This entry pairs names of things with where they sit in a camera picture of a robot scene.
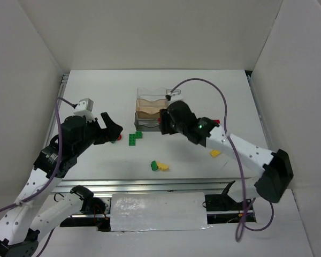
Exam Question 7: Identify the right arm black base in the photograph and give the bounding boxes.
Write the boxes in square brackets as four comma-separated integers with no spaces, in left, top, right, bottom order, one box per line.
[202,181,243,224]

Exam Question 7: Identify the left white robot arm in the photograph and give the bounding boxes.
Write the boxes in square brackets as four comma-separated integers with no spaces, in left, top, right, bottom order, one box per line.
[0,112,123,256]

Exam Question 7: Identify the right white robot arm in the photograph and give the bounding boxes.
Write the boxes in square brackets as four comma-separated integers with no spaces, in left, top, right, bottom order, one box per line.
[159,101,294,203]

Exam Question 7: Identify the green flat lego plate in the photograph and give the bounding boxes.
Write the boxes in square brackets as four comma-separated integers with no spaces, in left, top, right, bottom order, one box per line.
[128,133,137,146]

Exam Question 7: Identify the dark grey plastic bin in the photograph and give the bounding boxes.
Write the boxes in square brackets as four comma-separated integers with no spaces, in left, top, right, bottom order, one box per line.
[134,111,160,132]

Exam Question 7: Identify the green square lego brick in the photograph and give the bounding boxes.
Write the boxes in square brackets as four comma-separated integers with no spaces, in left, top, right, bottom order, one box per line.
[135,131,143,139]

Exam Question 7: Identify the yellow flat lego plate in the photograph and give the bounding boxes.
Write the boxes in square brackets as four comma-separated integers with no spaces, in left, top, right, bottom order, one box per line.
[209,149,221,158]

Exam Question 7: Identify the clear plastic bin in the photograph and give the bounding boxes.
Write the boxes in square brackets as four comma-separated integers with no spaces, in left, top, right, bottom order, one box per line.
[136,87,167,102]

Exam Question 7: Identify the yellow curved lego piece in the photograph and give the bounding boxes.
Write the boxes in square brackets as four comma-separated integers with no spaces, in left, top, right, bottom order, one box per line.
[156,162,169,171]

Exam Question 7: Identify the green round lego piece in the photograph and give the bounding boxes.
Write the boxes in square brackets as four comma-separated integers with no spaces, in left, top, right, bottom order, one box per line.
[150,161,158,171]

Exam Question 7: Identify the white tape covered panel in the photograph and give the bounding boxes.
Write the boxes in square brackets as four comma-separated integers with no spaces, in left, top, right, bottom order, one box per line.
[110,192,208,232]

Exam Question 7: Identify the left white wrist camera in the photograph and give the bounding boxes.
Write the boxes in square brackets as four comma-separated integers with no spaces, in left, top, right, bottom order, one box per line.
[73,98,95,122]

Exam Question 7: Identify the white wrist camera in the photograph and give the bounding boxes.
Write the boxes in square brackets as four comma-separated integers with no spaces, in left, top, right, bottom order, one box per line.
[73,98,95,122]
[165,92,183,106]

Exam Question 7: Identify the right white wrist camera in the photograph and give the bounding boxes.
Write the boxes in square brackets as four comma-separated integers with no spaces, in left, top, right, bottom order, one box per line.
[165,92,183,106]

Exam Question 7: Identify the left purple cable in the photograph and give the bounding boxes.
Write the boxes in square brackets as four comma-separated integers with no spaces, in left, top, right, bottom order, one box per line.
[0,96,78,257]

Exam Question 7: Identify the purple cable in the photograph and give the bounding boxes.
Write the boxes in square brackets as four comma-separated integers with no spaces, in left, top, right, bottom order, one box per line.
[0,96,78,257]
[166,78,274,243]

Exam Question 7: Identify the aluminium table frame rail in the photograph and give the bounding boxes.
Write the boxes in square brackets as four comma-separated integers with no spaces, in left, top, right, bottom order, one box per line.
[57,70,268,192]

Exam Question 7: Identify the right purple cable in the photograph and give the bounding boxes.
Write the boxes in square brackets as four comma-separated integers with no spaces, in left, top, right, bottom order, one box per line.
[166,78,274,243]

